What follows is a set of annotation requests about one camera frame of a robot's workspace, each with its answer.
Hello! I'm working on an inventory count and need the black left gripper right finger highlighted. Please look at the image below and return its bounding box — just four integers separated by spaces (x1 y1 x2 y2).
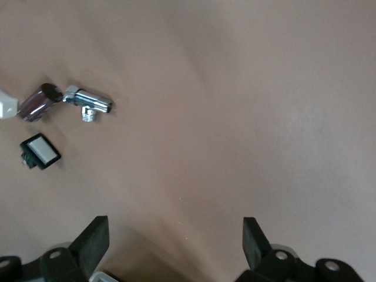
234 217 365 282

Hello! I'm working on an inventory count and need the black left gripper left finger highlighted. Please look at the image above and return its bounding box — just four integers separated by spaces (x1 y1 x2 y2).
0 216 110 282

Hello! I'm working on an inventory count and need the small green square component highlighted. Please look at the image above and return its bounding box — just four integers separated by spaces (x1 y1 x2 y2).
19 132 62 171

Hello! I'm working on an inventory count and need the chrome angle valve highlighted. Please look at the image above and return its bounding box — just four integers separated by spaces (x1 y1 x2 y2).
62 85 114 123

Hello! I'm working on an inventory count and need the maroon cylindrical capacitor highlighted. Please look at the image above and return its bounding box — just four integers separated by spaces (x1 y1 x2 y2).
17 83 64 122

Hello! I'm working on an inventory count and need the white plastic block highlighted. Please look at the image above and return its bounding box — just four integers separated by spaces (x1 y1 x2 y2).
0 87 19 120

